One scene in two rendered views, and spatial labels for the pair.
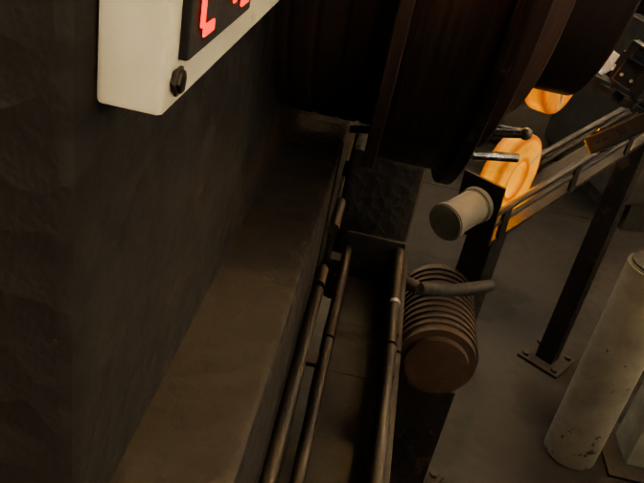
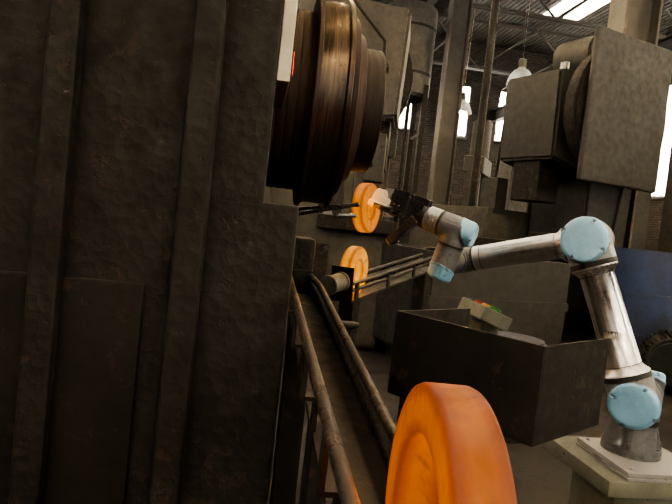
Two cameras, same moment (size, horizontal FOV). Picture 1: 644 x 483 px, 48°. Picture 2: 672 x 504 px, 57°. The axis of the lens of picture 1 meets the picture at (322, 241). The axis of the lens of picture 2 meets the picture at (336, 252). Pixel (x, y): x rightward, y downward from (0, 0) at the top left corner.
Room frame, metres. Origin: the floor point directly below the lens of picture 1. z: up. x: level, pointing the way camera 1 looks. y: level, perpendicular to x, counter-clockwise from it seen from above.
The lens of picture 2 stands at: (-0.77, 0.12, 0.86)
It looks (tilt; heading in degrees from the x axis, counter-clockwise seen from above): 3 degrees down; 350
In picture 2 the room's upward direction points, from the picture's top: 6 degrees clockwise
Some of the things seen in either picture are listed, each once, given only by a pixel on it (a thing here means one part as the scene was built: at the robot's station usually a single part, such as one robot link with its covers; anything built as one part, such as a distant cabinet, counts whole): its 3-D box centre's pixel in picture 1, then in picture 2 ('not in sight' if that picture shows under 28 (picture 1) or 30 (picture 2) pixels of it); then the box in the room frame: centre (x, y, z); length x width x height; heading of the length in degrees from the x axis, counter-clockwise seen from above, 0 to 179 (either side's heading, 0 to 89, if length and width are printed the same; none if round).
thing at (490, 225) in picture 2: not in sight; (460, 266); (4.69, -2.05, 0.55); 1.10 x 0.53 x 1.10; 18
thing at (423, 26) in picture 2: not in sight; (396, 143); (9.37, -2.53, 2.25); 0.92 x 0.92 x 4.50
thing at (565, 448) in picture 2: not in sight; (627, 465); (0.69, -1.00, 0.28); 0.32 x 0.32 x 0.04; 89
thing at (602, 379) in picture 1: (610, 365); not in sight; (1.27, -0.66, 0.26); 0.12 x 0.12 x 0.52
